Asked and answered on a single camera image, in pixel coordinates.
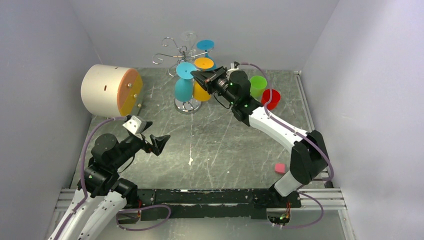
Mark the clear wine glass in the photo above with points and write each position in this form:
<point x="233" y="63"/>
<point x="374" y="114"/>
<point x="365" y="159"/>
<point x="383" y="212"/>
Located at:
<point x="190" y="38"/>

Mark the red plastic wine glass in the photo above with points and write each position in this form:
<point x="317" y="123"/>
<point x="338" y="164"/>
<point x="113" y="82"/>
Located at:
<point x="271" y="96"/>

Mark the light blue plastic goblet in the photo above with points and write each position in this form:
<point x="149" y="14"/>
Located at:
<point x="184" y="86"/>

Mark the blue plastic wine glass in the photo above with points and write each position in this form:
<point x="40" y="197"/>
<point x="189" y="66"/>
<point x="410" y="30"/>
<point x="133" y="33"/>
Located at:
<point x="205" y="46"/>

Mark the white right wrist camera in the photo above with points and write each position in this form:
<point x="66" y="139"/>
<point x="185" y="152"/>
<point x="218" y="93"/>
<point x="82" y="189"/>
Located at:
<point x="234" y="66"/>

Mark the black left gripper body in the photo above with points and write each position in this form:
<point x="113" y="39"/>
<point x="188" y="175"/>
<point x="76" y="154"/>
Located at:
<point x="135" y="142"/>

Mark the green plastic wine glass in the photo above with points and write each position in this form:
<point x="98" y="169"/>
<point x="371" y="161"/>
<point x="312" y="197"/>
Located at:
<point x="258" y="85"/>

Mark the orange plastic wine glass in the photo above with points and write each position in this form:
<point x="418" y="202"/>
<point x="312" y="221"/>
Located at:
<point x="199" y="94"/>

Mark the round cream drawer box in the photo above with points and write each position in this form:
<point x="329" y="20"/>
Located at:
<point x="110" y="91"/>

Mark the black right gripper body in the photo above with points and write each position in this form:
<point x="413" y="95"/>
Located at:
<point x="218" y="83"/>

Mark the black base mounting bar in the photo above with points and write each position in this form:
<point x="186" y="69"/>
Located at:
<point x="154" y="204"/>

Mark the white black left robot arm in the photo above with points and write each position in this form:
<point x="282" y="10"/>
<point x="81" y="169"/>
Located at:
<point x="101" y="193"/>

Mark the pink foam cube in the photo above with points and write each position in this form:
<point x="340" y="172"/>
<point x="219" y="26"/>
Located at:
<point x="280" y="168"/>

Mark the aluminium extrusion rail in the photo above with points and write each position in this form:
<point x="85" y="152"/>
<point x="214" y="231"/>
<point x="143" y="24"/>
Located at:
<point x="331" y="199"/>

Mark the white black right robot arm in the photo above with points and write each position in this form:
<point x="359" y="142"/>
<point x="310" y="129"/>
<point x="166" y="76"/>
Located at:
<point x="308" y="154"/>

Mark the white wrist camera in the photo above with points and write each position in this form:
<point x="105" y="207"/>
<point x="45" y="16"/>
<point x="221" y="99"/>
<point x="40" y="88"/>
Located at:
<point x="234" y="66"/>
<point x="136" y="125"/>

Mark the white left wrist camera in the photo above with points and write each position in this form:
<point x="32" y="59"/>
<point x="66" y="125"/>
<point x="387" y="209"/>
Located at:
<point x="136" y="125"/>

